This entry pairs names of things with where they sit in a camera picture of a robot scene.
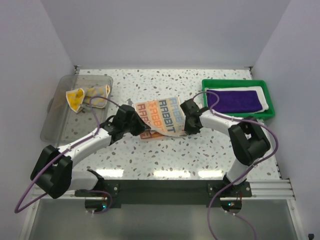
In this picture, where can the white towel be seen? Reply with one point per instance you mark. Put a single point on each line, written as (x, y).
(257, 89)

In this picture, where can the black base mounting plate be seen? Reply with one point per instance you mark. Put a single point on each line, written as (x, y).
(95, 200)

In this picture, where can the green plastic tray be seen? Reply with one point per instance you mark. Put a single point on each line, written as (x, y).
(212, 84)

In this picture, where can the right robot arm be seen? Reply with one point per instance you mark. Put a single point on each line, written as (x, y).
(248, 140)

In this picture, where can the clear grey plastic bin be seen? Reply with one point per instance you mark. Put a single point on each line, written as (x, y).
(62, 125)

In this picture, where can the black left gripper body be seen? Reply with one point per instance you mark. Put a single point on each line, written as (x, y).
(128, 126)

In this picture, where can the colourful patterned towel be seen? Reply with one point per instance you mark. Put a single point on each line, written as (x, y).
(164, 117)

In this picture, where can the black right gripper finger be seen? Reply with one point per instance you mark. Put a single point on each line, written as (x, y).
(188, 126)
(195, 129)

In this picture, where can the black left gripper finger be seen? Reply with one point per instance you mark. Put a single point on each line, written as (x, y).
(140, 122)
(136, 130)

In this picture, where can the aluminium frame rail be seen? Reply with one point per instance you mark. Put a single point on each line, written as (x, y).
(257, 189)

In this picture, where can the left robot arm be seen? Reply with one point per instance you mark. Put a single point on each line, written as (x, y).
(54, 173)

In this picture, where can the yellow grey patterned towel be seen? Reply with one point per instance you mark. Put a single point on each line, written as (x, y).
(79, 97)

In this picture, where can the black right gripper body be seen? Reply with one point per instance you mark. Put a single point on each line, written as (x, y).
(188, 118)

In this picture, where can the purple towel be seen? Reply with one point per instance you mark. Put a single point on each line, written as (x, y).
(234, 101)

